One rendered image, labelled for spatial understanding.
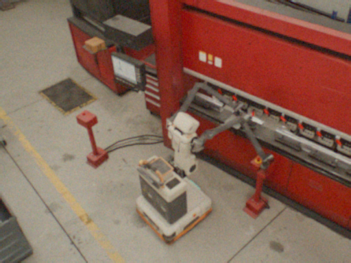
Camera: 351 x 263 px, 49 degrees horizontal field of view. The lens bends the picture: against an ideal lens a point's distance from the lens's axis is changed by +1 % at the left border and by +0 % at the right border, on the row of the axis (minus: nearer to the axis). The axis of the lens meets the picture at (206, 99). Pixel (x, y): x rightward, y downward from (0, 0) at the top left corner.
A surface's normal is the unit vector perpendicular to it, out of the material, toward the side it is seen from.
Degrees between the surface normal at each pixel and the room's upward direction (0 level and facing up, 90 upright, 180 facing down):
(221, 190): 0
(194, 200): 0
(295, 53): 90
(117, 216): 0
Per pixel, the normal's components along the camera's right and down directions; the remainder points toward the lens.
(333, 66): -0.58, 0.51
